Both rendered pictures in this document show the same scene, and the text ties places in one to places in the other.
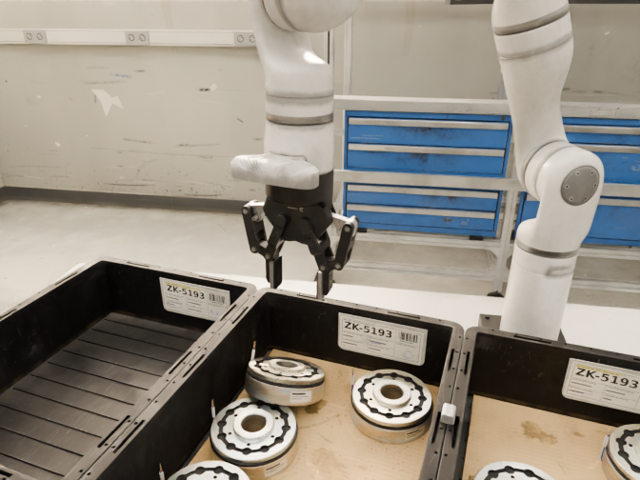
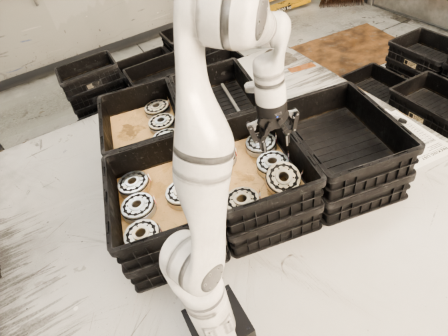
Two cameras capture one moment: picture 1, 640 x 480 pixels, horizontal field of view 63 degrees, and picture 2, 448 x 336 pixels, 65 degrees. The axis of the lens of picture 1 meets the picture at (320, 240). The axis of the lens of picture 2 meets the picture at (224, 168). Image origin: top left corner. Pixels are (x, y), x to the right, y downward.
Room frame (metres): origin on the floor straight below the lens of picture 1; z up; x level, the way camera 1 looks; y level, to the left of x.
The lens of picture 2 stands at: (1.09, -0.45, 1.64)
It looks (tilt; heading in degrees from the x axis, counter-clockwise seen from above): 43 degrees down; 151
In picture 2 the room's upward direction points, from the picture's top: 12 degrees counter-clockwise
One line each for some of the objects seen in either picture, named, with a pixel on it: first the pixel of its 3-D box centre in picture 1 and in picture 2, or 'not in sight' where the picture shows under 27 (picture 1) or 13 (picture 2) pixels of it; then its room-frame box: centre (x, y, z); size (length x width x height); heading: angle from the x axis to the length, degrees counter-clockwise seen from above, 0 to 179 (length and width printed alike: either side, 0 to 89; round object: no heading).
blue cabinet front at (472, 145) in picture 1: (422, 175); not in sight; (2.26, -0.46, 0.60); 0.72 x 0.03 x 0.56; 80
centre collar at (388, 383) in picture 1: (391, 392); (241, 199); (0.52, -0.09, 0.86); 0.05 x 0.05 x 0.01
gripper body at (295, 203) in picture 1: (299, 201); (272, 113); (0.54, 0.02, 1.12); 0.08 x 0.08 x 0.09
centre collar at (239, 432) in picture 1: (253, 424); (272, 161); (0.47, 0.08, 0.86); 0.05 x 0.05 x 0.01
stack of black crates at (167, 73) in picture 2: not in sight; (165, 97); (-0.92, 0.34, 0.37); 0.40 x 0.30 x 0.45; 80
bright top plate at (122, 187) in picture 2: not in sight; (133, 182); (0.21, -0.30, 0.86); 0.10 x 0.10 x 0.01
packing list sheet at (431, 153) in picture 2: not in sight; (399, 137); (0.58, 0.61, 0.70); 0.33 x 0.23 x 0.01; 170
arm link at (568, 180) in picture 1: (555, 201); (194, 271); (0.73, -0.35, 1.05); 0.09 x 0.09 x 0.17; 11
